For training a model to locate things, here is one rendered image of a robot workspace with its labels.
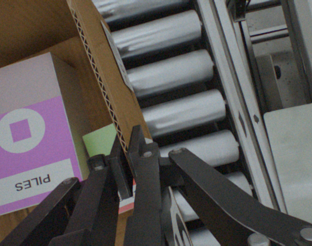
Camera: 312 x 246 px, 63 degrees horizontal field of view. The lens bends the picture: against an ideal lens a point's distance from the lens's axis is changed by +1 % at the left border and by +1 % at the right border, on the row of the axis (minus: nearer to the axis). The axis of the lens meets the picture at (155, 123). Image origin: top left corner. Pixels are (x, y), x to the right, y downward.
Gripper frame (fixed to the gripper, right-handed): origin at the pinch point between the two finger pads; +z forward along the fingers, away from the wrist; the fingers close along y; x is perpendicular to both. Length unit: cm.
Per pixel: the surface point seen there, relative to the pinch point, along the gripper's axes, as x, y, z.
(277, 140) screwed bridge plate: -8.6, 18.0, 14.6
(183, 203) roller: -13.5, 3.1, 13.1
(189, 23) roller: 10.0, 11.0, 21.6
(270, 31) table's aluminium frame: 4, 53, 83
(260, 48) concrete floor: -2, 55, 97
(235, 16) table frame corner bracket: 11, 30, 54
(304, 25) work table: 5.2, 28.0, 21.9
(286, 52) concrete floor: -7, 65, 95
